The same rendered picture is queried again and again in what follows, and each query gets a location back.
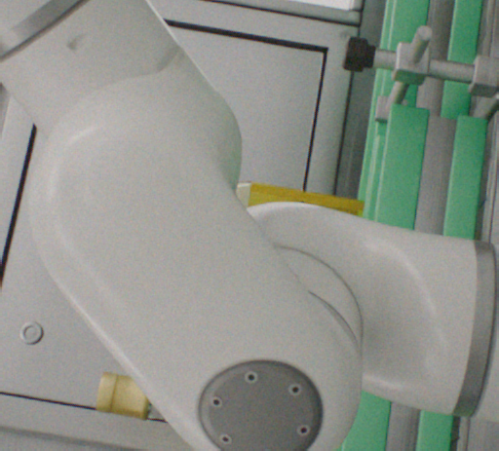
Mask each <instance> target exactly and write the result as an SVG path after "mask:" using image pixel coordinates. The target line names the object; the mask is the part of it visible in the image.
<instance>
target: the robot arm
mask: <svg viewBox="0 0 499 451"><path fill-rule="evenodd" d="M0 81H1V82H2V84H3V86H4V87H5V88H6V90H7V91H9V92H10V93H11V95H12V96H13V97H14V100H15V101H16V102H17V103H18V105H19V106H20V107H22V109H23V110H24V111H25V113H26V115H27V116H28V117H29V119H30V120H31V121H32V122H33V124H35V125H36V127H37V128H38V130H39V131H40V132H41V133H42V134H43V135H44V136H45V138H46V140H47V141H46V143H45V144H44V146H43V148H42V150H41V151H40V154H39V156H38V158H37V161H36V163H35V166H33V170H32V173H31V176H30V180H29V186H28V197H27V213H28V220H29V225H30V230H31V235H32V239H33V241H34V242H35V244H36V246H37V249H38V253H39V255H40V257H41V259H42V261H43V263H44V266H45V269H46V270H47V272H49V274H50V275H51V277H52V280H53V281H54V283H55V284H56V286H57V287H58V289H59V290H60V293H62V294H63V295H64V297H65V298H66V299H67V301H68V302H69V303H70V304H71V307H72V308H73V309H74V310H76V312H77V313H78V314H79V315H80V317H81V318H82V319H83V321H84V322H85V324H86V325H87V326H88V327H90V328H91V330H92V331H93V332H94V333H95V336H96V337H97V338H98V339H99V341H100V342H101V343H102V344H104V345H105V347H106V349H107V350H108V351H109V353H110V354H111V355H113V356H114V358H115V359H116V360H118V362H119V363H120V365H121V366H122V367H123V368H124V370H125V371H126V372H127V373H128V374H129V377H130V378H131V379H133V380H134V382H135V383H136V384H137V385H138V387H139V388H140V390H141V391H142V392H143V394H144V395H146V396H147V397H148V398H149V400H150V401H151V402H152V404H153V405H154V407H155V408H156V409H157V410H158V411H160V413H161V414H162V415H163V416H164V418H165V419H166V421H167V422H168V423H169V424H170V425H171V426H172V427H173V428H174V429H175V431H176V432H177V433H178V434H179V435H180V436H181V437H182V438H183V439H184V440H185V441H186V442H188V443H189V445H191V446H192V447H193V448H194V449H195V450H196V451H335V450H336V449H337V448H338V447H340V446H341V445H342V442H343V441H344V440H345V438H346V436H347V435H348V433H349V431H350V429H351V427H352V425H353V422H355V419H356V417H357V413H358V410H359V406H360V401H361V395H362V389H363V391H365V392H367V393H370V394H373V395H377V396H380V397H383V398H386V399H389V400H392V401H394V403H398V404H401V405H404V406H409V407H412V408H416V409H421V410H427V411H431V412H437V413H442V414H450V416H457V417H465V418H470V419H477V420H484V421H491V422H498V423H499V244H492V243H488V242H481V241H473V240H466V239H458V238H451V237H450V236H444V235H437V234H431V233H426V232H419V231H414V230H408V229H404V228H399V227H394V226H390V225H386V224H381V222H377V221H373V220H370V219H365V218H362V217H358V216H356V215H351V214H348V213H344V212H340V211H336V210H333V209H329V207H321V206H316V205H310V204H303V203H293V202H275V203H265V204H261V205H257V206H252V207H247V209H246V207H245V206H244V204H242V203H241V202H240V200H239V199H238V197H237V196H236V193H237V188H238V183H239V177H240V171H241V163H242V138H241V133H240V130H239V126H238V122H237V119H236V116H235V115H234V113H233V111H232V109H231V107H230V106H229V104H227V102H226V101H225V99H224V98H223V97H222V94H221V93H220V92H219V90H218V89H217V88H216V87H215V86H214V85H213V84H212V83H211V80H210V79H209V78H208V77H207V76H206V74H205V73H204V72H203V71H202V69H200V67H199V66H198V65H197V63H196V62H195V61H194V60H193V58H192V57H191V56H190V55H189V53H188V52H187V51H185V49H184V48H183V46H182V45H181V44H180V43H179V42H178V39H177V38H176V37H175V35H174V34H173V33H172V32H171V31H170V30H169V27H168V26H167V25H166V23H165V22H164V20H163V19H162V18H161V16H160V15H158V13H157V11H156V10H155V9H154V7H153V6H152V4H151V3H150V2H149V0H0Z"/></svg>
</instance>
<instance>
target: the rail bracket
mask: <svg viewBox="0 0 499 451"><path fill-rule="evenodd" d="M431 37H432V30H431V29H430V27H429V26H426V25H421V26H419V27H418V29H417V31H416V34H415V36H414V39H413V41H412V44H408V43H399V46H398V48H397V50H396V51H391V50H386V49H379V48H376V47H375V46H372V45H369V43H368V42H367V41H368V40H366V39H365V38H361V37H356V36H348V37H347V38H346V43H345V48H344V52H343V59H342V67H343V68H344V70H346V71H353V72H361V73H362V72H363V71H364V67H366V68H371V67H377V68H383V70H389V71H392V74H391V79H392V80H393V81H395V85H394V87H393V89H392V91H391V93H390V96H389V97H385V95H379V96H378V98H377V103H376V110H375V118H374V121H376V122H383V123H388V118H389V110H390V106H391V104H392V103H397V104H403V105H407V101H406V100H403V99H404V96H405V94H406V91H407V89H408V87H410V85H415V86H422V85H424V82H425V80H426V78H427V77H431V78H438V79H444V80H449V81H455V82H461V83H468V85H469V91H468V93H469V94H472V95H479V96H485V97H493V95H494V93H495V92H496V90H497V88H498V84H499V58H495V56H484V55H478V56H477V57H476V59H475V61H474V63H473V64H470V63H463V62H457V61H452V60H445V59H439V58H432V57H431V51H432V50H431V48H430V47H428V45H429V41H430V39H431Z"/></svg>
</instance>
